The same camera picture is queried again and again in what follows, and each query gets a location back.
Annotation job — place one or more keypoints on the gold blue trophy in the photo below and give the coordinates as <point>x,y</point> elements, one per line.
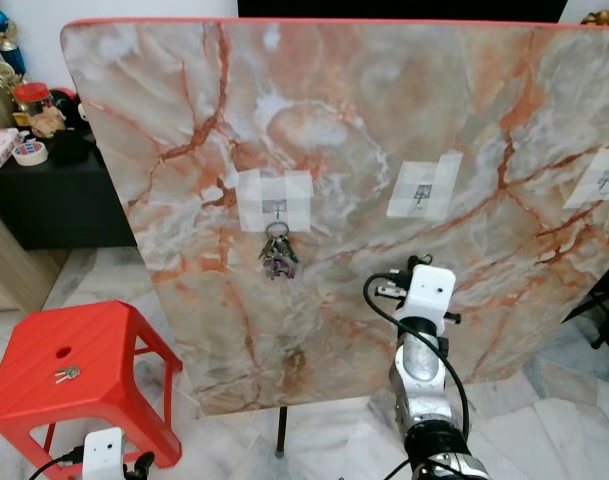
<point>4,35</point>

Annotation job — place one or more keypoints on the black metal table leg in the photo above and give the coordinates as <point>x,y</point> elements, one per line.
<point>280,432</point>

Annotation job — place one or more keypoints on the marble pattern folding table top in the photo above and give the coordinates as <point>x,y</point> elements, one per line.
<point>354,120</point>

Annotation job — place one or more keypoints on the red plastic stool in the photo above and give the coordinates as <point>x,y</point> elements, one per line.
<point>74,335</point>

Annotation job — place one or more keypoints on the white tape patch with hook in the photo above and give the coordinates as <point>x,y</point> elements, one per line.
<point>599,180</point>
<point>444,175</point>
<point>254,198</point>

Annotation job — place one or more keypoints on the silver key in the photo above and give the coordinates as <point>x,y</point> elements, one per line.
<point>67,374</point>

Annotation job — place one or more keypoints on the small brown bear figure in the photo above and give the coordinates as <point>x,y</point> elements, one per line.
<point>47,120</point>

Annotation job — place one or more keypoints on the white tape roll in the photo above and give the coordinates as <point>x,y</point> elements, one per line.
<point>30,153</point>

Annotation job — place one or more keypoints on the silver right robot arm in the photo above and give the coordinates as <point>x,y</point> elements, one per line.
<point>424,385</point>

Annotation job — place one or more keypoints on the black low console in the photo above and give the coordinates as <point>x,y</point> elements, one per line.
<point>64,205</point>

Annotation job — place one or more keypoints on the small black box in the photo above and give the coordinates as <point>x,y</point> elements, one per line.
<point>70,146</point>

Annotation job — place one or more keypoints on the clear jar red lid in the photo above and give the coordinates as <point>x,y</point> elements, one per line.
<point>32,94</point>

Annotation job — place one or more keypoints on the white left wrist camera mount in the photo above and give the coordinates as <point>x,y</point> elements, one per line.
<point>103,455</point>

